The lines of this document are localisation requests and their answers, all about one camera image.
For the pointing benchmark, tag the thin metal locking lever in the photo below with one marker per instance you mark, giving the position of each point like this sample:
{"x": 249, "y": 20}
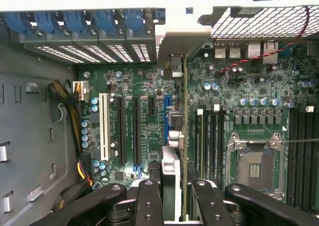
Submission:
{"x": 299, "y": 141}

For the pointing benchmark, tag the white power connector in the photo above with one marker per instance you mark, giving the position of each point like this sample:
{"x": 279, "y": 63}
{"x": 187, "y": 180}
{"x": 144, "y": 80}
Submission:
{"x": 83, "y": 86}

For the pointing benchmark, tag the green motherboard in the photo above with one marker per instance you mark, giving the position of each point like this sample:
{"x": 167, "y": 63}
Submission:
{"x": 128, "y": 136}

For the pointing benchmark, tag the white expansion slot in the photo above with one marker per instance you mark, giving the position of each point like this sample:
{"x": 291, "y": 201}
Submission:
{"x": 104, "y": 126}

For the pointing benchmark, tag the long black expansion slot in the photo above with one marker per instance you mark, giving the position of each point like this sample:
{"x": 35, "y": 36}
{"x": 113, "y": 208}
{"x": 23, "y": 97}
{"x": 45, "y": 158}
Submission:
{"x": 136, "y": 131}
{"x": 121, "y": 131}

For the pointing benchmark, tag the short black expansion slot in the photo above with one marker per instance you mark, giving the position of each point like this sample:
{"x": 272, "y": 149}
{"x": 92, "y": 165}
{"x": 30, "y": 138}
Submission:
{"x": 152, "y": 106}

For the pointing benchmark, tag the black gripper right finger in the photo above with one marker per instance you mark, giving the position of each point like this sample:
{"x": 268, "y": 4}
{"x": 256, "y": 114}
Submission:
{"x": 209, "y": 206}

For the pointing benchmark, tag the CPU socket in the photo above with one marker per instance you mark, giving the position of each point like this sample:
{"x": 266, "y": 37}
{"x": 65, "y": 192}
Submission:
{"x": 256, "y": 166}

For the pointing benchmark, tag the perforated grey slot cover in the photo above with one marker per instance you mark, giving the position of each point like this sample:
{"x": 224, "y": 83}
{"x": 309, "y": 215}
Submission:
{"x": 119, "y": 53}
{"x": 140, "y": 52}
{"x": 79, "y": 53}
{"x": 57, "y": 53}
{"x": 99, "y": 53}

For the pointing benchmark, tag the silver network port block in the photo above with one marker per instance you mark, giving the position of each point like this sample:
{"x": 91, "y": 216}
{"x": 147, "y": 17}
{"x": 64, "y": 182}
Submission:
{"x": 254, "y": 50}
{"x": 270, "y": 46}

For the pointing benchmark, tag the silver USB port block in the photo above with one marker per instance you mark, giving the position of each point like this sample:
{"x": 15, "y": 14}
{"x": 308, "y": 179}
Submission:
{"x": 234, "y": 50}
{"x": 220, "y": 50}

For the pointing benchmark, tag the black RAM slot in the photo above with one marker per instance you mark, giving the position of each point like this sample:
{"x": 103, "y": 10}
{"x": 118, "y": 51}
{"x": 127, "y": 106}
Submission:
{"x": 316, "y": 161}
{"x": 309, "y": 161}
{"x": 208, "y": 146}
{"x": 300, "y": 161}
{"x": 291, "y": 161}
{"x": 215, "y": 146}
{"x": 222, "y": 146}

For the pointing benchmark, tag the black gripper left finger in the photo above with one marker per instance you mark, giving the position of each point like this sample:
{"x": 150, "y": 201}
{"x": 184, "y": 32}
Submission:
{"x": 149, "y": 206}

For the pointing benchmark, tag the blue expansion slot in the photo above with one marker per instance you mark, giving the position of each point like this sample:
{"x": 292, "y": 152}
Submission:
{"x": 168, "y": 121}

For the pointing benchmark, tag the blue slot clip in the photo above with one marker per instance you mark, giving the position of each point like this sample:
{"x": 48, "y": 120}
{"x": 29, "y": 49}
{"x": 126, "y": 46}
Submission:
{"x": 159, "y": 14}
{"x": 74, "y": 20}
{"x": 106, "y": 20}
{"x": 15, "y": 22}
{"x": 134, "y": 19}
{"x": 45, "y": 22}

